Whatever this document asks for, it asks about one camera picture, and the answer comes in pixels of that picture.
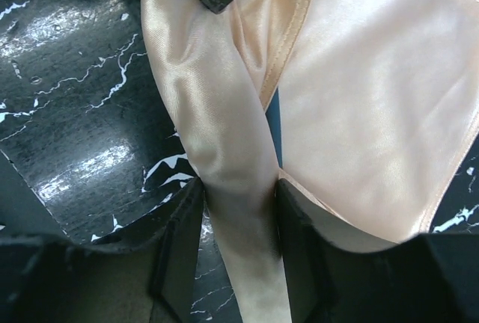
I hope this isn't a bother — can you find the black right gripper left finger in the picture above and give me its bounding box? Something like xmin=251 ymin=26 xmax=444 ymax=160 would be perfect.
xmin=1 ymin=179 xmax=204 ymax=322

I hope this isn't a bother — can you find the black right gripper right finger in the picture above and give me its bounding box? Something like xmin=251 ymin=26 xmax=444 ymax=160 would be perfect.
xmin=276 ymin=179 xmax=478 ymax=322

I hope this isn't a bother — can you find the peach satin napkin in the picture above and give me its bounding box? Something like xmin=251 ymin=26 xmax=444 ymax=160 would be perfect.
xmin=141 ymin=0 xmax=478 ymax=322

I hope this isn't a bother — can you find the black marbled table mat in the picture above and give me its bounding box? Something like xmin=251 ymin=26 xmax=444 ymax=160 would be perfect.
xmin=1 ymin=0 xmax=478 ymax=322

